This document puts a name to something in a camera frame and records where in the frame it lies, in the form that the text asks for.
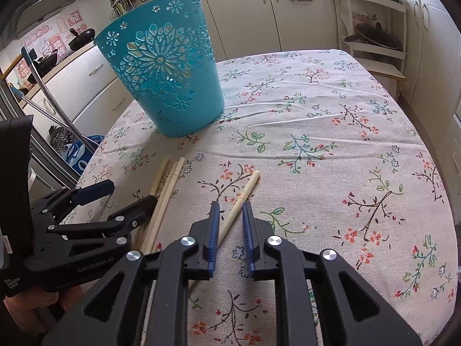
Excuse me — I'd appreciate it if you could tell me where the black wok on stove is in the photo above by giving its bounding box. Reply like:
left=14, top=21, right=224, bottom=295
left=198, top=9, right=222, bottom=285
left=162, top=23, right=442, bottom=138
left=29, top=49, right=58, bottom=77

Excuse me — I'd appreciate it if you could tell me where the floral tablecloth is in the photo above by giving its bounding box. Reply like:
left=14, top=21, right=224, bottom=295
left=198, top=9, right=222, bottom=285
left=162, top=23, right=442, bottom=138
left=67, top=50, right=457, bottom=345

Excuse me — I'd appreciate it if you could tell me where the white kitchen trolley rack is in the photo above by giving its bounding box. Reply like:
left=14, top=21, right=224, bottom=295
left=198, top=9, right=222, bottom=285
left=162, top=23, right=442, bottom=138
left=335, top=0, right=407, bottom=99

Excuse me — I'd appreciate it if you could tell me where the black pot with lid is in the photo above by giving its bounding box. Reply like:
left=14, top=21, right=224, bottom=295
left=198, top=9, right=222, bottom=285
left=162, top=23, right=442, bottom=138
left=69, top=28, right=95, bottom=52

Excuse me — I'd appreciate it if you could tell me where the person's left hand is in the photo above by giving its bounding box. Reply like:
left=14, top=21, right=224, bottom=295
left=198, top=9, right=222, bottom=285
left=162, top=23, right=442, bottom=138
left=3, top=286, right=83, bottom=336

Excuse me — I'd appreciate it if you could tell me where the teal perforated plastic basket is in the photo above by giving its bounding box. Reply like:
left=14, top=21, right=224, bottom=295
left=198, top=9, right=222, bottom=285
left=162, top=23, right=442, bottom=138
left=95, top=0, right=224, bottom=138

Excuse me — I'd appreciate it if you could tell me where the lone wooden chopstick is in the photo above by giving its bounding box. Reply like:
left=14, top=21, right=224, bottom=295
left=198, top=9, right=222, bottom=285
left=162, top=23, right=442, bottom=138
left=187, top=169, right=261, bottom=291

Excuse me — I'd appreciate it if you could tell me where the metal mop handle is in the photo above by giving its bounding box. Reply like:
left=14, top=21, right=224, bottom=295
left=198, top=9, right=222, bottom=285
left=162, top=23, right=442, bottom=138
left=20, top=45, right=99, bottom=154

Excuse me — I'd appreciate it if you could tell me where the blue white bag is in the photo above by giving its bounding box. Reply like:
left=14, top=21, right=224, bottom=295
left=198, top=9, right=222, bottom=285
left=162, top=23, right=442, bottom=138
left=60, top=140, right=93, bottom=175

